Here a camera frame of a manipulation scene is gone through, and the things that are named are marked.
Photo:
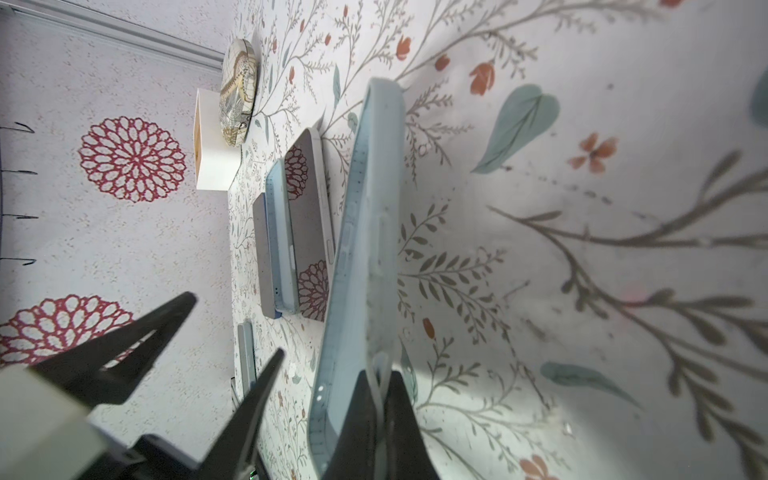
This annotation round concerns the black phone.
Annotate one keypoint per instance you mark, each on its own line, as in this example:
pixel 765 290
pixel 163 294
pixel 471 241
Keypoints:
pixel 245 343
pixel 311 226

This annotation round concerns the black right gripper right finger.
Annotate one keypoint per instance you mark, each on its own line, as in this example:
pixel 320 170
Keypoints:
pixel 406 454

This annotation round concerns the light blue phone case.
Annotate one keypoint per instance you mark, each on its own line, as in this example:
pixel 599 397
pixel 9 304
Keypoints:
pixel 360 322
pixel 280 240

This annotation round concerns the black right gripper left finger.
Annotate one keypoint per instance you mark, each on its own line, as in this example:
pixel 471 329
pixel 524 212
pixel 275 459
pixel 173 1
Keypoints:
pixel 354 457

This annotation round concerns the black wire wall basket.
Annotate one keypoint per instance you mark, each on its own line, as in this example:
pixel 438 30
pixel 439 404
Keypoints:
pixel 7 206

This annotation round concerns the white box with wooden top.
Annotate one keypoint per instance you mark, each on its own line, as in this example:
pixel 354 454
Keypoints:
pixel 216 163

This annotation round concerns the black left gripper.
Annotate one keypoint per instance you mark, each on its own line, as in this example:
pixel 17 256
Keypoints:
pixel 107 370

